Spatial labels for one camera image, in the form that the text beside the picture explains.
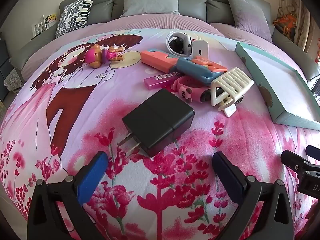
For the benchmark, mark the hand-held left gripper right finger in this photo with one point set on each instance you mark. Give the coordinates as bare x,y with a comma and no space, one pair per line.
228,177

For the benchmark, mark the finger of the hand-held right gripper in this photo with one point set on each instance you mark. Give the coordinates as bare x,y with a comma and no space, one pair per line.
314,152
296,166

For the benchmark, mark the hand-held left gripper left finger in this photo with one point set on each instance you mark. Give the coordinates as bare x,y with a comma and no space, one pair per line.
93,173

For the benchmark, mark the white tray green rim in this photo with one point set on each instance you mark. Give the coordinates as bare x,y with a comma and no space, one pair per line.
282,87

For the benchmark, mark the black wall charger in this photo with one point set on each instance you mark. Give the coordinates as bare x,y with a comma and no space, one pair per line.
160,120

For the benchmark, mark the pink kids watch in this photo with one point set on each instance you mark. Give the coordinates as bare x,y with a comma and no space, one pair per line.
185,92

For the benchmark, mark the white hair claw clip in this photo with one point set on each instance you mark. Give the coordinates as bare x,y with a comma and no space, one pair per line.
235,80

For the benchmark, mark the pink dog toy figure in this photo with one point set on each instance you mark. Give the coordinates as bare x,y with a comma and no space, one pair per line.
93,56

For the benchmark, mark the white wall charger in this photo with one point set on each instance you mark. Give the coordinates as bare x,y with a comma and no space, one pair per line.
201,50

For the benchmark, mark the white smartwatch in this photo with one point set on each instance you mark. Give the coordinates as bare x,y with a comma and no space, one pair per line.
187,45

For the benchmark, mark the printed cartoon blanket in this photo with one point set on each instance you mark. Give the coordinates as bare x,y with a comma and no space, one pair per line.
75,130

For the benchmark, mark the white lace cover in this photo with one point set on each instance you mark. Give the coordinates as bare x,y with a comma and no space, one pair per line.
13,81

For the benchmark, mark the orange patterned object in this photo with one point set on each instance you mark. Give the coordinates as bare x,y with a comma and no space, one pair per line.
285,25

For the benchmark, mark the dark cabinet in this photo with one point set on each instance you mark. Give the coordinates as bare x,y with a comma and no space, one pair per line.
3,65

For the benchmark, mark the lilac grey pillow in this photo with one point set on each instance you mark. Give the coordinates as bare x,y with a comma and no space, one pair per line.
250,15

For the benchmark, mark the white magazine rack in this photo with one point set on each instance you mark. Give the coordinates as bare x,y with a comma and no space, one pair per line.
38,26

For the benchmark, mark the yellow book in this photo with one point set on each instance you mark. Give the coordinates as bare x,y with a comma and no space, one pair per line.
52,19

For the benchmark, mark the black and white patterned pillow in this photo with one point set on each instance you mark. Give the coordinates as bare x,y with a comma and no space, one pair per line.
75,15

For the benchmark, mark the pink knitted bedspread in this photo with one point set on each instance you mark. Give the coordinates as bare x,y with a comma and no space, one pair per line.
150,22

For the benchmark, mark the grey sofa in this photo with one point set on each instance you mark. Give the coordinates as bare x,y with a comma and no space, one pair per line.
100,7

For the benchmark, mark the light grey pillow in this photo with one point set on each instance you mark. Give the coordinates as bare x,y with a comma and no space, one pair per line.
150,0

